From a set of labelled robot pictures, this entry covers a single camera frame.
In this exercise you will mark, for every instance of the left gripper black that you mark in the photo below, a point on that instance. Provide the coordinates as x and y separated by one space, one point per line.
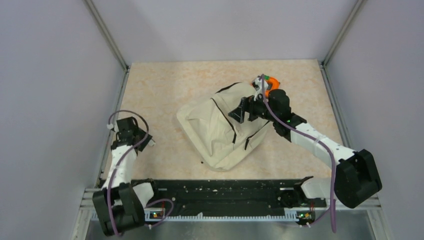
143 145

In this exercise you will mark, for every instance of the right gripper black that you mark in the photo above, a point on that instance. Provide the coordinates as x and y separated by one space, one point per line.
248 104

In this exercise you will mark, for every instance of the beige canvas student bag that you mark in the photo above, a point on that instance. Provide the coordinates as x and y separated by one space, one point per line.
221 141

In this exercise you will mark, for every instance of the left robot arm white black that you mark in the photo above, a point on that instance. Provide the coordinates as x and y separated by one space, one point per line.
118 204

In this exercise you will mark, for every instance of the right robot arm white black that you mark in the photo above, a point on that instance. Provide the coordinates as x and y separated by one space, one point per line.
354 173

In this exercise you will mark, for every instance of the pink white eraser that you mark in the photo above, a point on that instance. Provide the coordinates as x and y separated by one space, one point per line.
151 143

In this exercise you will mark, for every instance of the orange tape dispenser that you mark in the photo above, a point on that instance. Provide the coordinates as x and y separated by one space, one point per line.
271 84

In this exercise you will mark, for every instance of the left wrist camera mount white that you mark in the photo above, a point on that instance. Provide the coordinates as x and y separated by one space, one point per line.
110 127

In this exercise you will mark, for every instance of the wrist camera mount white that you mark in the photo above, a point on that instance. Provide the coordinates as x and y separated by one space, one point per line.
110 127
258 84

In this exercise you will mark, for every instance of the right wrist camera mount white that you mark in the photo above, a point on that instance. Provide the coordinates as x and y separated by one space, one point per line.
258 84

